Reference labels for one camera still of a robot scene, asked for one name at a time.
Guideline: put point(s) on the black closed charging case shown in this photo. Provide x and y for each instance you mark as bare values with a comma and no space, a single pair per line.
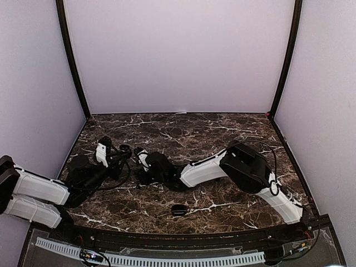
179,210

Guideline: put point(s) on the black frame post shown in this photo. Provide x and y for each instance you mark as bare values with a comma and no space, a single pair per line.
287,59
61,14

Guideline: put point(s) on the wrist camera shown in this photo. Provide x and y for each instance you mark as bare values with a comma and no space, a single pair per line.
142,158
101,154

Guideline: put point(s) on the white slotted cable duct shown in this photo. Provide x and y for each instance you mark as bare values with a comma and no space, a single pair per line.
91,257

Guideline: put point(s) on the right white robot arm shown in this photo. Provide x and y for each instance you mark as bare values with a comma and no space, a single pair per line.
247,168

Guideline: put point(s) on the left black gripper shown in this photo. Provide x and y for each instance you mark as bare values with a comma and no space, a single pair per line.
115,169

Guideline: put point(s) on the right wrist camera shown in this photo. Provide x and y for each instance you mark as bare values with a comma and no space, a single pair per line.
142,158

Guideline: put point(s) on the right black frame post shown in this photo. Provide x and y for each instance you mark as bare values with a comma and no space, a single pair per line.
287,59

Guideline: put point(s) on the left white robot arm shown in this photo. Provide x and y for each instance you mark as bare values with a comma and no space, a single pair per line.
39,199

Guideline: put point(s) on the black front frame rail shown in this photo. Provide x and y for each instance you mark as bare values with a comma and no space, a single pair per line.
282,245

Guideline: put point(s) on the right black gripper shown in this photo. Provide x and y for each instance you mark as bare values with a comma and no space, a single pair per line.
144,179

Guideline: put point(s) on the left black frame post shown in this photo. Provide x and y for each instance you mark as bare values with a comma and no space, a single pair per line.
61,14

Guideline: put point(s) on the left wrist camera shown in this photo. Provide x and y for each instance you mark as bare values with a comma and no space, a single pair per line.
101,154

